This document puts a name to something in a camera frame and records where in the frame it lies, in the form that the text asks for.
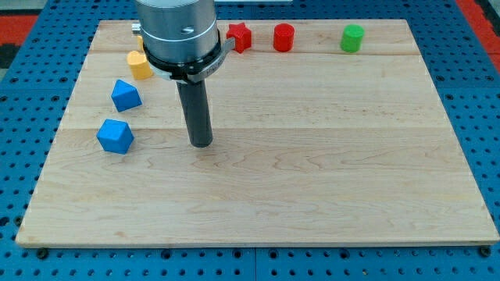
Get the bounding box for yellow block behind arm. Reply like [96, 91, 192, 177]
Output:
[137, 35, 144, 52]

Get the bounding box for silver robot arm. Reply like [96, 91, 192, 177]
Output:
[134, 0, 236, 84]

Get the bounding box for red star block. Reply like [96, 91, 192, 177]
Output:
[226, 23, 252, 53]

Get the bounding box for wooden board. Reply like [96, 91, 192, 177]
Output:
[16, 20, 499, 248]

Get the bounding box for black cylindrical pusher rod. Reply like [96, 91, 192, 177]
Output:
[177, 80, 213, 148]

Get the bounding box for red cylinder block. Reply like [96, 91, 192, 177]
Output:
[273, 23, 295, 52]

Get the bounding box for blue triangle block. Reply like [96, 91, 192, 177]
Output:
[111, 80, 142, 112]

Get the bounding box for blue cube block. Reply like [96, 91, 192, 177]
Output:
[96, 119, 134, 155]

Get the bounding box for yellow heart block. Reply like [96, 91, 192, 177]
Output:
[126, 51, 154, 80]

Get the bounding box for green cylinder block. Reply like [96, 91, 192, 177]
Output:
[340, 24, 365, 53]

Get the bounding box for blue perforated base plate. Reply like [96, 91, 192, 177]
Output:
[1, 0, 499, 280]

